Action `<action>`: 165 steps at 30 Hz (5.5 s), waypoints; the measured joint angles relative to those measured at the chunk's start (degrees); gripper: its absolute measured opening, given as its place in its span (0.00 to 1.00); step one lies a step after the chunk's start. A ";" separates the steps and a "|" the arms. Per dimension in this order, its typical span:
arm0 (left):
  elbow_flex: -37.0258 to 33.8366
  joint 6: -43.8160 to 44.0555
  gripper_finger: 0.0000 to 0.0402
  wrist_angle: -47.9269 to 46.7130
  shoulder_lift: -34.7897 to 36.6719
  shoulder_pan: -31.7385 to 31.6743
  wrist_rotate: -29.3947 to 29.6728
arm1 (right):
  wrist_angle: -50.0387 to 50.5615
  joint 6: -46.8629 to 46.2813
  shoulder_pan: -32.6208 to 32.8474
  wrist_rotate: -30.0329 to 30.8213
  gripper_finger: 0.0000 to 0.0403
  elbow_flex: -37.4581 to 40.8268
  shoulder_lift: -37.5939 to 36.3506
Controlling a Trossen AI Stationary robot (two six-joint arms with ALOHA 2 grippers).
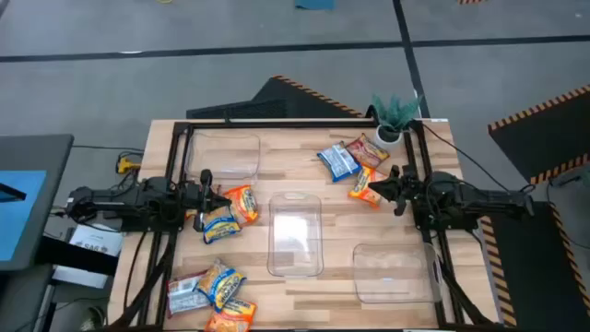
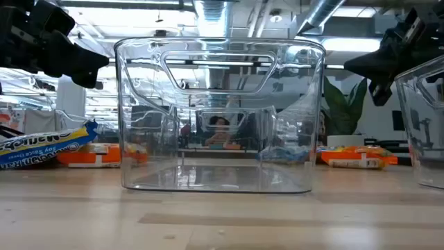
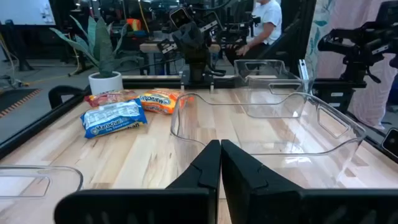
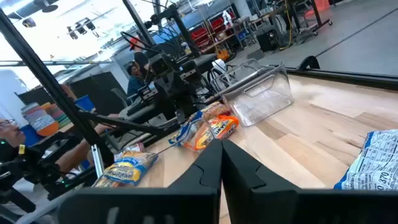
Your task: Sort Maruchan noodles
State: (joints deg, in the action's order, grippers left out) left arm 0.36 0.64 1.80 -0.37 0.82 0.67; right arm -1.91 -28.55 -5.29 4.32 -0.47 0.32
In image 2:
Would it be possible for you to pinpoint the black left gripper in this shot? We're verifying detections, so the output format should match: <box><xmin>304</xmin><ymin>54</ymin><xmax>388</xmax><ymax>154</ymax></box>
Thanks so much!
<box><xmin>0</xmin><ymin>0</ymin><xmax>110</xmax><ymax>90</ymax></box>

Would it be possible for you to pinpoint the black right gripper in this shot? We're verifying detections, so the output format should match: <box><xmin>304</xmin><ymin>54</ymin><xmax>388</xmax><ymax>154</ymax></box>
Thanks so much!
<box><xmin>343</xmin><ymin>2</ymin><xmax>444</xmax><ymax>107</ymax></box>

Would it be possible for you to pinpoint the orange Maruchan noodle pack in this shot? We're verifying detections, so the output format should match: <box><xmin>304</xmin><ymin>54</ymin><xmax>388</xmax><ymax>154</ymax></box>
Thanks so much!
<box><xmin>316</xmin><ymin>145</ymin><xmax>399</xmax><ymax>170</ymax></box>
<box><xmin>56</xmin><ymin>142</ymin><xmax>149</xmax><ymax>169</ymax></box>

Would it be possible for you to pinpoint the blue Maruchan noodle pack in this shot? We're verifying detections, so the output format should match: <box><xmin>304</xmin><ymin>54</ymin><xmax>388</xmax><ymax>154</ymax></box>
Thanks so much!
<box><xmin>255</xmin><ymin>145</ymin><xmax>311</xmax><ymax>165</ymax></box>
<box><xmin>0</xmin><ymin>119</ymin><xmax>100</xmax><ymax>171</ymax></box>

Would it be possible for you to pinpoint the clear plastic bin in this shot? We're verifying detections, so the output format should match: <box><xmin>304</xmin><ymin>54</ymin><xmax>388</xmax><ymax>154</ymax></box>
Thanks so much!
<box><xmin>394</xmin><ymin>55</ymin><xmax>444</xmax><ymax>190</ymax></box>
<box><xmin>51</xmin><ymin>109</ymin><xmax>91</xmax><ymax>133</ymax></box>
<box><xmin>113</xmin><ymin>36</ymin><xmax>327</xmax><ymax>194</ymax></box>

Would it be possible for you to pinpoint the green potted plant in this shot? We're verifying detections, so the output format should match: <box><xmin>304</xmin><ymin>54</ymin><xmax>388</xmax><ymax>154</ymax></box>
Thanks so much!
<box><xmin>322</xmin><ymin>75</ymin><xmax>368</xmax><ymax>137</ymax></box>

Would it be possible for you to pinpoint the black equipment rack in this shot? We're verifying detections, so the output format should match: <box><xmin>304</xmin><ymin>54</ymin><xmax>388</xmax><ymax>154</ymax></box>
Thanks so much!
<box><xmin>364</xmin><ymin>137</ymin><xmax>412</xmax><ymax>164</ymax></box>

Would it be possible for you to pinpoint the white plant pot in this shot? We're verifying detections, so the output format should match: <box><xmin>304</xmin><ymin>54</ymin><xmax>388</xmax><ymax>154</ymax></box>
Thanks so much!
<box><xmin>327</xmin><ymin>134</ymin><xmax>366</xmax><ymax>149</ymax></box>

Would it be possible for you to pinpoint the person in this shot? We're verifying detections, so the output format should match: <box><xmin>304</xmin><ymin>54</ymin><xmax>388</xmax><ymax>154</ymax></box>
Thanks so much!
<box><xmin>203</xmin><ymin>115</ymin><xmax>244</xmax><ymax>147</ymax></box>

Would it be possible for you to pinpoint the silver ceiling duct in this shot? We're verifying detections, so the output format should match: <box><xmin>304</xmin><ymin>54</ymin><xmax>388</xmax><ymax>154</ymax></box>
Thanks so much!
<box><xmin>192</xmin><ymin>0</ymin><xmax>233</xmax><ymax>38</ymax></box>
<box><xmin>294</xmin><ymin>0</ymin><xmax>348</xmax><ymax>35</ymax></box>

